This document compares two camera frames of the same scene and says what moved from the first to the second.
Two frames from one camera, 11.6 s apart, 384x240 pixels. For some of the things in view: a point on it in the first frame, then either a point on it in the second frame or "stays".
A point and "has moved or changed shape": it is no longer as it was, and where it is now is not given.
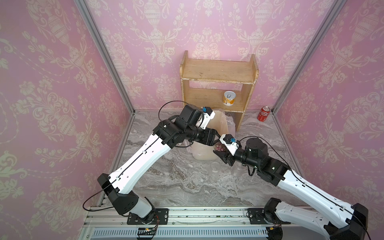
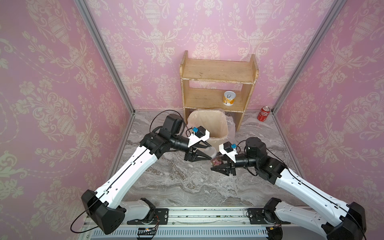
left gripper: [209, 137] → [193, 155]
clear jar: [219, 146] has moved or changed shape
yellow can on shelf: [229, 98] stays
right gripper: [225, 157] → [228, 169]
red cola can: [263, 113] stays
